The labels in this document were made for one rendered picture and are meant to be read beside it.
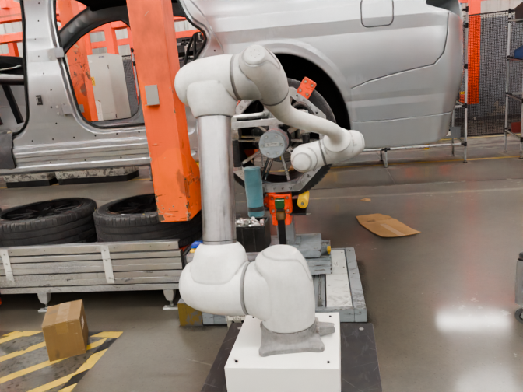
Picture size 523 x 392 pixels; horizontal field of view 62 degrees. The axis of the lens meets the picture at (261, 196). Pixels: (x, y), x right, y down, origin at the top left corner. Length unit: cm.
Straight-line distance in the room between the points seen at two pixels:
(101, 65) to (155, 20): 492
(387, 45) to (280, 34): 58
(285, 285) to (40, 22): 237
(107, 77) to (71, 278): 470
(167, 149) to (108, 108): 490
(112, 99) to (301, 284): 601
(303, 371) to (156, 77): 146
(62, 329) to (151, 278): 51
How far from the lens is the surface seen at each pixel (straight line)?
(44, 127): 308
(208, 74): 129
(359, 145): 172
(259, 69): 122
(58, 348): 230
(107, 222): 261
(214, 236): 127
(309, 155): 167
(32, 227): 287
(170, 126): 213
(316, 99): 235
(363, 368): 138
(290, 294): 120
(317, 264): 247
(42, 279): 278
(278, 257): 119
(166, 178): 217
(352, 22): 255
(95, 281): 261
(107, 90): 701
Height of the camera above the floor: 109
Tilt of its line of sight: 13 degrees down
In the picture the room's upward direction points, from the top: 5 degrees counter-clockwise
